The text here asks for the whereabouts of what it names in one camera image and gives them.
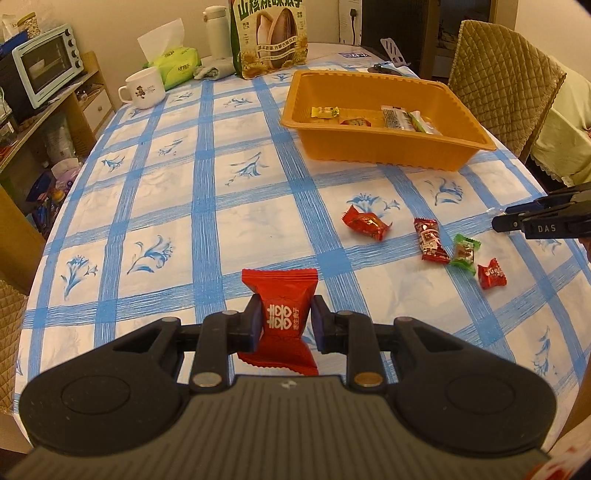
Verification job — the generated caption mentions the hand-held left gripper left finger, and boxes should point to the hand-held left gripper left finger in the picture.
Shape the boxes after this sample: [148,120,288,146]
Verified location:
[111,293,262,393]

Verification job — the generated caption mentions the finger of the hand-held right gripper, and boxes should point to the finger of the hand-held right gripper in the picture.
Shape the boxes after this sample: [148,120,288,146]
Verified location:
[505,184,591,216]
[492,215,526,234]

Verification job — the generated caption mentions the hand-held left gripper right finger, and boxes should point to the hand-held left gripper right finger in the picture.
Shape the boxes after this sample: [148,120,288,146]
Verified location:
[310,295,446,388]

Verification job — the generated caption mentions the red packet white characters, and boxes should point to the red packet white characters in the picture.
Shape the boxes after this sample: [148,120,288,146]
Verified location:
[236,268,320,376]

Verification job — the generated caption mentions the small red candy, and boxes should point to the small red candy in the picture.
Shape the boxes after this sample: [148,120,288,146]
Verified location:
[476,258,507,290]

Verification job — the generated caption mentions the green candy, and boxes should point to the green candy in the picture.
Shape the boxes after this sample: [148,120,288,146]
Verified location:
[449,234,482,277]

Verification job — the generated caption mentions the maroon candy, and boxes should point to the maroon candy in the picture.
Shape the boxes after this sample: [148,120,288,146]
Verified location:
[412,217,451,265]

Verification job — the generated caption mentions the red twisted candy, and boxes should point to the red twisted candy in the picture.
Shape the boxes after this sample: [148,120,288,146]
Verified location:
[342,205,393,241]

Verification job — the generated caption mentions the clear packet black filling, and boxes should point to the clear packet black filling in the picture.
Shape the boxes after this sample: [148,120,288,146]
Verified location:
[381,105,409,131]

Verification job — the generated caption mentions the orange plastic tray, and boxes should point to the orange plastic tray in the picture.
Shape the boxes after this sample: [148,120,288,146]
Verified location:
[280,69,498,172]

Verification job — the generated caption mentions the yellow-green covered furniture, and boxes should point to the yellow-green covered furniture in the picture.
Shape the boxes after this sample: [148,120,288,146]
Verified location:
[529,69,591,188]

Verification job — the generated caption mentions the beige quilted chair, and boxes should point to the beige quilted chair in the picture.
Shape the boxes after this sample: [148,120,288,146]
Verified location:
[448,19,568,160]
[0,277,28,416]

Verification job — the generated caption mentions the blue checked tablecloth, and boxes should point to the blue checked tablecloth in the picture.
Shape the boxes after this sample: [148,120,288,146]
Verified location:
[11,41,591,416]

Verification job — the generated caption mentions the grey phone stand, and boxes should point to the grey phone stand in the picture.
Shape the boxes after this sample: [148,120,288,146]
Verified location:
[367,38,411,75]

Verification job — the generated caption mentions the black refrigerator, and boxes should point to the black refrigerator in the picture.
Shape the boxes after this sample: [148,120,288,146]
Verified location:
[338,0,430,75]

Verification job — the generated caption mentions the person's patterned clothing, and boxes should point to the person's patterned clothing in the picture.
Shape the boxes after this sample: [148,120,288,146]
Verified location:
[526,429,591,480]

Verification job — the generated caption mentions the grey cloth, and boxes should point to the grey cloth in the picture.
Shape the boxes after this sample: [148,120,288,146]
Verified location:
[193,58,241,80]

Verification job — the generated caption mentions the white mug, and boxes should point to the white mug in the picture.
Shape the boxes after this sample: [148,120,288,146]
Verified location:
[117,69,168,110]

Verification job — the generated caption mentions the white drawer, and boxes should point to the white drawer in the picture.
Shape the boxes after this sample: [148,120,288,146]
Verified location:
[81,88,114,132]

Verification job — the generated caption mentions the green tissue pack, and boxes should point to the green tissue pack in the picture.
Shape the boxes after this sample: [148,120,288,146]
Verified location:
[137,18,202,90]

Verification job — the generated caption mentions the sunflower seed bag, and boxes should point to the sunflower seed bag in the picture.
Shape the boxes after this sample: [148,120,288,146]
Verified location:
[229,0,309,80]

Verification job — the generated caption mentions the wooden shelf unit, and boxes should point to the wooden shelf unit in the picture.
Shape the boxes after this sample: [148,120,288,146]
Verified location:
[0,51,116,217]

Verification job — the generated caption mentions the white thermos bottle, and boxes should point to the white thermos bottle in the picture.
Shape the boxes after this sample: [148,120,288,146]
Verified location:
[202,6,232,60]

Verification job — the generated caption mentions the light blue toaster oven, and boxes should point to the light blue toaster oven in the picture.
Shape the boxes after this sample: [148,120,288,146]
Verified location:
[11,24,87,110]

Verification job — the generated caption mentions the jar of nuts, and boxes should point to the jar of nuts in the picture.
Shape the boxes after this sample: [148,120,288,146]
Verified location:
[16,11,49,38]

